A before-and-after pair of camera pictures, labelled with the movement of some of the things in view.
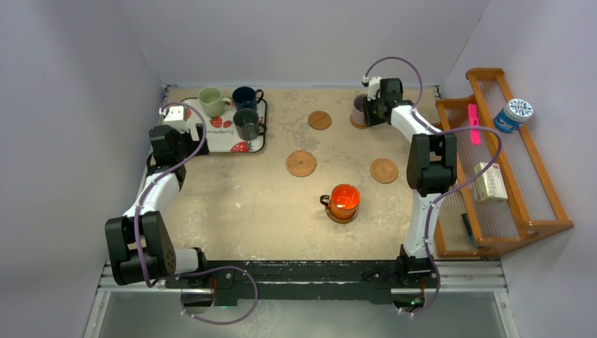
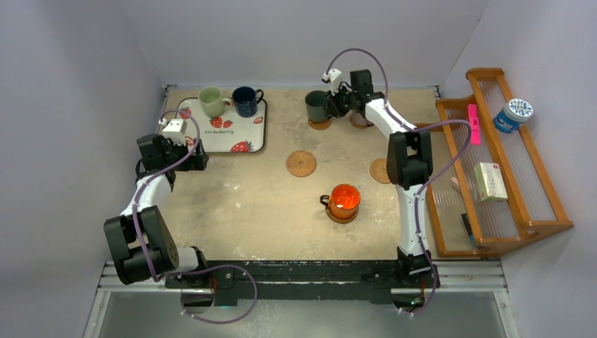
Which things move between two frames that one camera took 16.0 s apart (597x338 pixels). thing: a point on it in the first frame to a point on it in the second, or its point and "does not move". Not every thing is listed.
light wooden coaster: (357, 125) does not move
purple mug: (358, 111) does not move
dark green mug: (247, 124) to (317, 105)
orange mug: (342, 203) does not move
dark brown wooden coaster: (341, 221) does not move
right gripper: (371, 120) to (333, 103)
